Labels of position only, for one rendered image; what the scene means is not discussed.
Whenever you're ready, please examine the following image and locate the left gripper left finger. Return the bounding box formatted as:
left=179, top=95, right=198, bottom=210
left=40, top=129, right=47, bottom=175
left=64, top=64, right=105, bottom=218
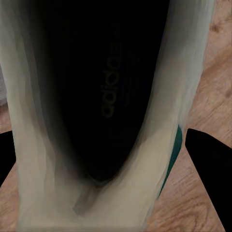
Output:
left=0, top=131, right=16, bottom=187

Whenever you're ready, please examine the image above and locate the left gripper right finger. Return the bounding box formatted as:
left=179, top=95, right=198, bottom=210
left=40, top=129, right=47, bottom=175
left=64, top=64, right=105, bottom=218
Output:
left=185, top=129, right=232, bottom=232

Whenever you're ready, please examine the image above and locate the gym shoe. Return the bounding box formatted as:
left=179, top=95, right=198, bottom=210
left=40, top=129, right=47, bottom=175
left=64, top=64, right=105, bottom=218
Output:
left=0, top=0, right=216, bottom=232

